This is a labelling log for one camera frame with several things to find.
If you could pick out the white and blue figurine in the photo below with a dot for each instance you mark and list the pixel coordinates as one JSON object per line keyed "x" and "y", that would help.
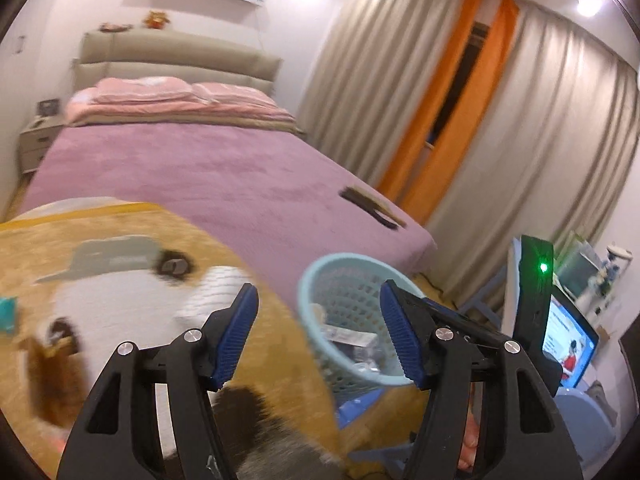
{"x": 614, "y": 270}

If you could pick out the white paper packet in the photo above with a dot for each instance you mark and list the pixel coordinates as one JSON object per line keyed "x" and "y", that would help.
{"x": 347, "y": 336}

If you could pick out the dark picture frame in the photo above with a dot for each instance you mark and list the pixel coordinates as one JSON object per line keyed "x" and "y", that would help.
{"x": 49, "y": 108}

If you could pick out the yellow printed blanket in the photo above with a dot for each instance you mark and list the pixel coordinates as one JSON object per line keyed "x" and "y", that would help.
{"x": 125, "y": 240}

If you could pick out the light blue chair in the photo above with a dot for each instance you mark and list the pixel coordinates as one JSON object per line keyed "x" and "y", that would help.
{"x": 495, "y": 290}

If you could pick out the dark window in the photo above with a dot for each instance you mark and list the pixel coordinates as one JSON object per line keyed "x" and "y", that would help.
{"x": 460, "y": 80}

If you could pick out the white wall switch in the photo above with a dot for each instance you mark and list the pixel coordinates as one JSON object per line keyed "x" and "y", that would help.
{"x": 20, "y": 45}

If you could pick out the pink pillow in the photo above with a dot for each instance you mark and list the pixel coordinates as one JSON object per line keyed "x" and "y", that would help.
{"x": 145, "y": 89}
{"x": 235, "y": 94}

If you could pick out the ceiling light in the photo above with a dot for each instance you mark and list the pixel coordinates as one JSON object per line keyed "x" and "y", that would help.
{"x": 591, "y": 6}

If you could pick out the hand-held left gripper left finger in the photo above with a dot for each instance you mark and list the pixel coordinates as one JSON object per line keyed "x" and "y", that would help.
{"x": 235, "y": 332}

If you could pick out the orange plush toy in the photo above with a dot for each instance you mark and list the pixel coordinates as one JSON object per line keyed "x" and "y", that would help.
{"x": 156, "y": 20}

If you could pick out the small teal packet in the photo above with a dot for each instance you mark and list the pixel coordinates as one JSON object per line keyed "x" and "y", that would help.
{"x": 7, "y": 315}

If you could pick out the beige upholstered headboard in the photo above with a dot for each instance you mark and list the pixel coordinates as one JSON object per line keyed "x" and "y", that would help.
{"x": 175, "y": 57}

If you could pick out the beige curtain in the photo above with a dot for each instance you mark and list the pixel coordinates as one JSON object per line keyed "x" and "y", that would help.
{"x": 380, "y": 75}
{"x": 550, "y": 135}

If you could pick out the black comb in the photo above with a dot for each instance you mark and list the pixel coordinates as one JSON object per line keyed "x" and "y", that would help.
{"x": 362, "y": 202}

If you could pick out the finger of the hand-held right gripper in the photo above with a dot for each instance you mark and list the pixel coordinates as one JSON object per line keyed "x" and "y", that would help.
{"x": 465, "y": 324}

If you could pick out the pink folded quilt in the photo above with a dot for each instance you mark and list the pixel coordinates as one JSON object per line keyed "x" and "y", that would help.
{"x": 175, "y": 112}

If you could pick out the wooden brush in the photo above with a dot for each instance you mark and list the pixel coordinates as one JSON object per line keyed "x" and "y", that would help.
{"x": 385, "y": 207}

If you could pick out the grey nightstand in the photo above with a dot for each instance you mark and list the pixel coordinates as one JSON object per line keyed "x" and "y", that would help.
{"x": 40, "y": 145}

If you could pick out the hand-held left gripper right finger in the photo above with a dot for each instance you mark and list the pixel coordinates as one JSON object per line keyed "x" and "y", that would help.
{"x": 400, "y": 335}

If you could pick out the purple bedspread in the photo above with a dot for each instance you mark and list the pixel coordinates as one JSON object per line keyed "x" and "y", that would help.
{"x": 200, "y": 170}

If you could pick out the orange curtain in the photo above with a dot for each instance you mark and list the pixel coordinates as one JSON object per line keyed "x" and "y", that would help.
{"x": 475, "y": 110}
{"x": 430, "y": 95}

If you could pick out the teal plastic laundry basket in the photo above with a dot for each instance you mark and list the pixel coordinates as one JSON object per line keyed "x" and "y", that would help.
{"x": 340, "y": 280}

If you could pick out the pale blue tablet stand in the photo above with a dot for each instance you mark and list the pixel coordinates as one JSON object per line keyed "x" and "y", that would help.
{"x": 585, "y": 435}

